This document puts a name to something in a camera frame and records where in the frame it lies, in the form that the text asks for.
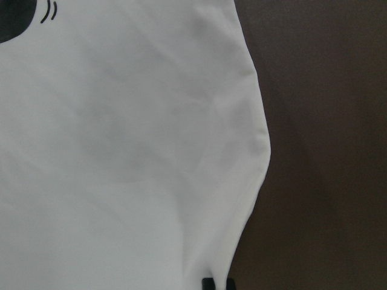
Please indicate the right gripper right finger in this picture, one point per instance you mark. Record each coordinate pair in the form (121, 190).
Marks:
(231, 285)

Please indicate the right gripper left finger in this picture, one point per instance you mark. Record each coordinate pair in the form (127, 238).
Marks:
(207, 281)

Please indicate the cream long-sleeve cat shirt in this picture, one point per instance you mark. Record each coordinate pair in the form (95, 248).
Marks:
(133, 143)

